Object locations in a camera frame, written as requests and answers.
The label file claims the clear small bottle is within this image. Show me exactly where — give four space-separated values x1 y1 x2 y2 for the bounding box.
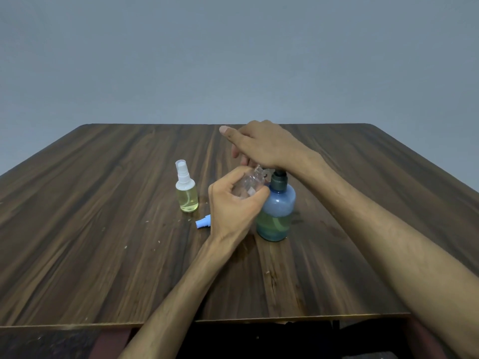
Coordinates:
175 178 200 213

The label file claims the person's right hand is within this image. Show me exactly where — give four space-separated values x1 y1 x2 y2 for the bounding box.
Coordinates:
219 120 326 177

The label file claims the person's left hand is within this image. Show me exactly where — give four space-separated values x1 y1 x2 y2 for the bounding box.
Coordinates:
208 166 271 252

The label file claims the blue green pump bottle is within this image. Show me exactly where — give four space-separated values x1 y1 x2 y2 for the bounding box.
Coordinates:
255 170 297 243

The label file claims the person's left forearm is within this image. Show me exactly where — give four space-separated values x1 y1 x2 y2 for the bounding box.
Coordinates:
118 235 240 359

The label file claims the blue-capped small spray bottle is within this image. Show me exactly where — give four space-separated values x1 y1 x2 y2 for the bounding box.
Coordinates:
232 165 268 201

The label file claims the maroon table leg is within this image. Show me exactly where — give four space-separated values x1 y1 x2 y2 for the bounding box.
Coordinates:
88 328 132 359
405 317 452 359

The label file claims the white spray cap with tube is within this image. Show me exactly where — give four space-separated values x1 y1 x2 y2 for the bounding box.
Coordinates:
175 159 192 184

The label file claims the person's right forearm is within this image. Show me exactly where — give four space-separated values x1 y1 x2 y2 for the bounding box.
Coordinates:
297 155 479 359

